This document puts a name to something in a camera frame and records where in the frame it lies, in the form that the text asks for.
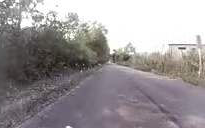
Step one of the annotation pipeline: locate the dirt and leaf verge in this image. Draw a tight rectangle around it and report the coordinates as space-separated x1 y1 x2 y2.
0 64 106 128

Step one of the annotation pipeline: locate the small pale building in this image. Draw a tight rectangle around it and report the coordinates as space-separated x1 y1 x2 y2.
167 42 198 58

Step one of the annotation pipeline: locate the row of trees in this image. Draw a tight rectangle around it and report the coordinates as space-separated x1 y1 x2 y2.
0 0 112 85

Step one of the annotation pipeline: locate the pole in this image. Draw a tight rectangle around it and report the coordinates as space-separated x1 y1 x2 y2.
195 34 203 80

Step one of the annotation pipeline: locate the distant clump of trees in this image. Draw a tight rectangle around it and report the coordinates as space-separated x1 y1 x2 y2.
110 42 137 64

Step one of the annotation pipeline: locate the weedy grass verge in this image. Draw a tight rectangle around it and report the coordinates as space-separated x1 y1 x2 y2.
118 49 205 90

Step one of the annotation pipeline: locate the grey asphalt road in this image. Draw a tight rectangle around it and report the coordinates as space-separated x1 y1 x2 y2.
16 62 205 128

